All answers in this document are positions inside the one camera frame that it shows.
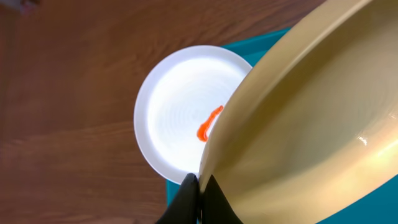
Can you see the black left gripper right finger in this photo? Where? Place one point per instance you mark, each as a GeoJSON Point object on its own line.
{"type": "Point", "coordinates": [215, 209]}

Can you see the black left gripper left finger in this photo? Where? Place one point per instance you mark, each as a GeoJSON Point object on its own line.
{"type": "Point", "coordinates": [183, 209]}

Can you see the white plate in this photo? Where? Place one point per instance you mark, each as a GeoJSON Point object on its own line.
{"type": "Point", "coordinates": [176, 98]}

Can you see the light green plate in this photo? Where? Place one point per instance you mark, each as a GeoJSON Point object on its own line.
{"type": "Point", "coordinates": [312, 128]}

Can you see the teal plastic tray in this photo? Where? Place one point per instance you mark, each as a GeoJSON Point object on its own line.
{"type": "Point", "coordinates": [380, 206]}

